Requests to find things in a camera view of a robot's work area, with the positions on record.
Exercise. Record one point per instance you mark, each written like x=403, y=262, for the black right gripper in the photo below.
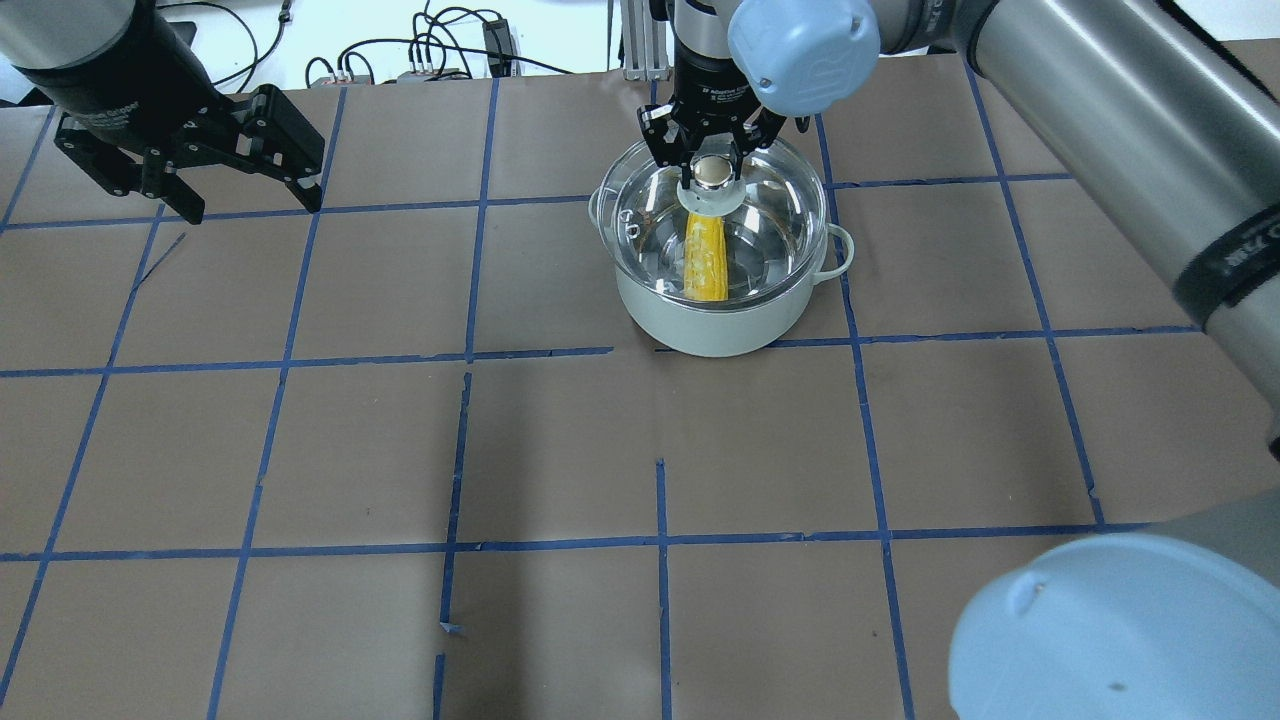
x=705, y=72

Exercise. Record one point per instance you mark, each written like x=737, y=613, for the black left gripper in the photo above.
x=128, y=100

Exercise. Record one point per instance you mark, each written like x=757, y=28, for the glass pot lid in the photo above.
x=776, y=231

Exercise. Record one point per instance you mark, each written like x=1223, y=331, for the yellow corn cob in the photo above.
x=706, y=273

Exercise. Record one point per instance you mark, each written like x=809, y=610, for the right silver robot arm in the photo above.
x=1006, y=375

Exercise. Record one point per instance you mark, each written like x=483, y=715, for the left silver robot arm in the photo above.
x=137, y=106

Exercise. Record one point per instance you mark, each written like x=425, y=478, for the pale green cooking pot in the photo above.
x=734, y=332

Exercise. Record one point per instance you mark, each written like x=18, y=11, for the aluminium frame post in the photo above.
x=644, y=54

